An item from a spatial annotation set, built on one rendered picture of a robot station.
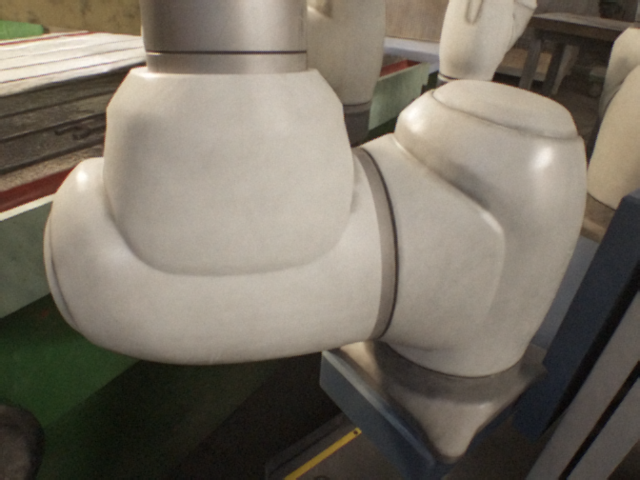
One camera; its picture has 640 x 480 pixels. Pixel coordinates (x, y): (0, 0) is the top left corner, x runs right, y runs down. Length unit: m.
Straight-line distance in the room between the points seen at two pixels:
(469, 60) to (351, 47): 0.27
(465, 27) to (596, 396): 0.55
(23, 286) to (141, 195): 0.35
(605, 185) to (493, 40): 0.28
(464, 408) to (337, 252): 0.21
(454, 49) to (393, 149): 0.47
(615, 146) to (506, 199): 0.47
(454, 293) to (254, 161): 0.16
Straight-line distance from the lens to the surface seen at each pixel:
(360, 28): 0.57
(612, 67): 0.96
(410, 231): 0.29
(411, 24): 1.63
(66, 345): 0.69
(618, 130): 0.77
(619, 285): 0.44
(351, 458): 0.88
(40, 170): 0.64
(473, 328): 0.36
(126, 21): 0.88
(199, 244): 0.26
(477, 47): 0.79
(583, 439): 0.54
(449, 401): 0.43
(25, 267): 0.58
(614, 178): 0.77
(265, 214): 0.25
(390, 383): 0.44
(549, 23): 2.66
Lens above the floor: 1.08
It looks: 34 degrees down
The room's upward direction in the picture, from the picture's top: 4 degrees clockwise
